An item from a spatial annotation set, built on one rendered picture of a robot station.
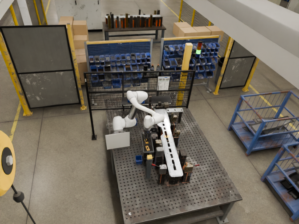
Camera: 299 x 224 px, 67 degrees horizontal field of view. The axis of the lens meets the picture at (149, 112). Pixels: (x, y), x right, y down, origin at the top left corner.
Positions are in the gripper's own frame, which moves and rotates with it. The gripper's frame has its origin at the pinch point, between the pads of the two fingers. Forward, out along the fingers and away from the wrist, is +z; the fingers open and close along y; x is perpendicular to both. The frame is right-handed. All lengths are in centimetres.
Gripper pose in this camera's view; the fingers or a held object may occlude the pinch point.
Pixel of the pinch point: (146, 139)
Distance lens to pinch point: 314.9
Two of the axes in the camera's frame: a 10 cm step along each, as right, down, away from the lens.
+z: -0.5, 7.6, 6.4
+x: 2.9, 6.3, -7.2
